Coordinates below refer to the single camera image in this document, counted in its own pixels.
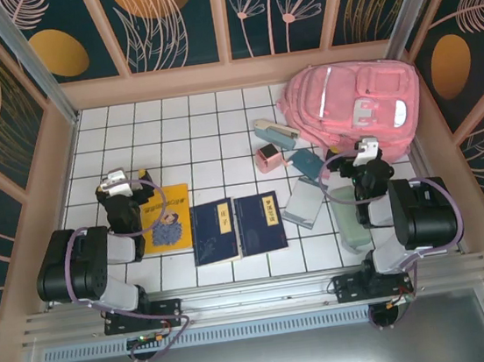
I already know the small teal notebook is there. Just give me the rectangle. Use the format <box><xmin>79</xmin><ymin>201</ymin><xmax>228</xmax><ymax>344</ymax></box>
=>
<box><xmin>285</xmin><ymin>146</ymin><xmax>327</xmax><ymax>185</ymax></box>

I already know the yellow book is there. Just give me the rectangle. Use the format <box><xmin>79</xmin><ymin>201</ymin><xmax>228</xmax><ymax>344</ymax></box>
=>
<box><xmin>134</xmin><ymin>181</ymin><xmax>197</xmax><ymax>257</ymax></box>

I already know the light grey notebook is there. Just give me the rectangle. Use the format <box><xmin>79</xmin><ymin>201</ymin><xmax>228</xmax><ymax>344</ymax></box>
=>
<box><xmin>275</xmin><ymin>174</ymin><xmax>333</xmax><ymax>233</ymax></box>

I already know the pale green pencil case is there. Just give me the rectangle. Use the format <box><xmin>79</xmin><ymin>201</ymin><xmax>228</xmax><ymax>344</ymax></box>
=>
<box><xmin>328</xmin><ymin>182</ymin><xmax>375</xmax><ymax>259</ymax></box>

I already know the pink backpack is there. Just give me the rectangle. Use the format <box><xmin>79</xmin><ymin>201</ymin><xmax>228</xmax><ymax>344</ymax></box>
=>
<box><xmin>272</xmin><ymin>52</ymin><xmax>430</xmax><ymax>174</ymax></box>

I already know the teal and beige stapler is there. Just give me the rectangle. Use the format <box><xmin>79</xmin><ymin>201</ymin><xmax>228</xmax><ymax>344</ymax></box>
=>
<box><xmin>253</xmin><ymin>114</ymin><xmax>302</xmax><ymax>156</ymax></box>

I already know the pink cube tape dispenser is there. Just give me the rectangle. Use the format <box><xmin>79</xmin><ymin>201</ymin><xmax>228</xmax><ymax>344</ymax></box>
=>
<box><xmin>253</xmin><ymin>142</ymin><xmax>286</xmax><ymax>175</ymax></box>

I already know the dark blue book narrow label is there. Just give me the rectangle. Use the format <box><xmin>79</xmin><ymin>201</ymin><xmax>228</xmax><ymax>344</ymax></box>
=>
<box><xmin>187</xmin><ymin>197</ymin><xmax>243</xmax><ymax>268</ymax></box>

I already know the dark blue book wide label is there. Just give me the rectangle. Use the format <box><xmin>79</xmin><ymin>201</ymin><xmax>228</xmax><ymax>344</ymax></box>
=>
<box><xmin>231</xmin><ymin>189</ymin><xmax>290</xmax><ymax>259</ymax></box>

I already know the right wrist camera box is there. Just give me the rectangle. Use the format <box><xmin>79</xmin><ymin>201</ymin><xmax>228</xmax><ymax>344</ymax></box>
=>
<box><xmin>351</xmin><ymin>133</ymin><xmax>382</xmax><ymax>169</ymax></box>

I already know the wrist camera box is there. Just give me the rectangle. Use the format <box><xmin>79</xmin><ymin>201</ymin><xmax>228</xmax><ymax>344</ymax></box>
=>
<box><xmin>95</xmin><ymin>167</ymin><xmax>134</xmax><ymax>199</ymax></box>
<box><xmin>351</xmin><ymin>133</ymin><xmax>382</xmax><ymax>169</ymax></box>

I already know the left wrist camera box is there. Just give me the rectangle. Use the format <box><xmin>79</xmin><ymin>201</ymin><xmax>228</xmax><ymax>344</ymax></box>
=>
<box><xmin>95</xmin><ymin>167</ymin><xmax>134</xmax><ymax>199</ymax></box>

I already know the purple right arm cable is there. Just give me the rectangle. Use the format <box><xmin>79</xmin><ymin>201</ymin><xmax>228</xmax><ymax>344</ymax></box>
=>
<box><xmin>316</xmin><ymin>139</ymin><xmax>476</xmax><ymax>337</ymax></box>

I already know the small circuit board with wires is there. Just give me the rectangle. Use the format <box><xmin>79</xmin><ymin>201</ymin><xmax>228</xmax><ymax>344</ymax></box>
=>
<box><xmin>386</xmin><ymin>291</ymin><xmax>417</xmax><ymax>309</ymax></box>
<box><xmin>126</xmin><ymin>330</ymin><xmax>168</xmax><ymax>350</ymax></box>

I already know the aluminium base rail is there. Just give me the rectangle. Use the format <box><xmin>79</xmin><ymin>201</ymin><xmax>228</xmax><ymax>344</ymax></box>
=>
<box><xmin>18</xmin><ymin>250</ymin><xmax>484</xmax><ymax>349</ymax></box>

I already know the aluminium corner post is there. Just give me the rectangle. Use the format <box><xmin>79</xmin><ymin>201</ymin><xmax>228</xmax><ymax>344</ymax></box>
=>
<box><xmin>372</xmin><ymin>0</ymin><xmax>463</xmax><ymax>81</ymax></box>
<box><xmin>0</xmin><ymin>0</ymin><xmax>81</xmax><ymax>134</ymax></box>

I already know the perforated grey cable duct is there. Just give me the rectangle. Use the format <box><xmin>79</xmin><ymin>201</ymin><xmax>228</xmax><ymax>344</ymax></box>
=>
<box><xmin>40</xmin><ymin>308</ymin><xmax>375</xmax><ymax>362</ymax></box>

